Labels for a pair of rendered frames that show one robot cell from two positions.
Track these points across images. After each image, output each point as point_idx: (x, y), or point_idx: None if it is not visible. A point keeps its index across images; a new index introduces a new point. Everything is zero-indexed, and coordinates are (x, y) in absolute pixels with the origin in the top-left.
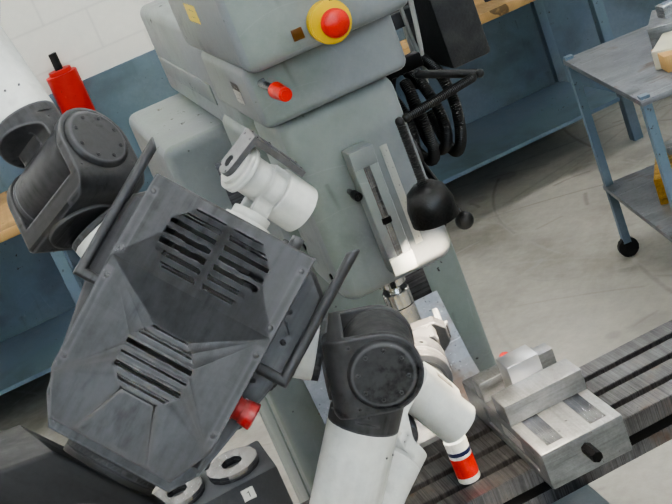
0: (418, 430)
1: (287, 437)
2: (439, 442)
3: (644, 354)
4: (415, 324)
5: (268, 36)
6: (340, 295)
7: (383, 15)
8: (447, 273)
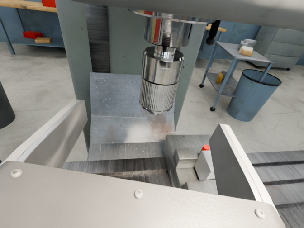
0: (133, 136)
1: None
2: (136, 161)
3: (264, 170)
4: (193, 222)
5: None
6: (129, 51)
7: None
8: (186, 71)
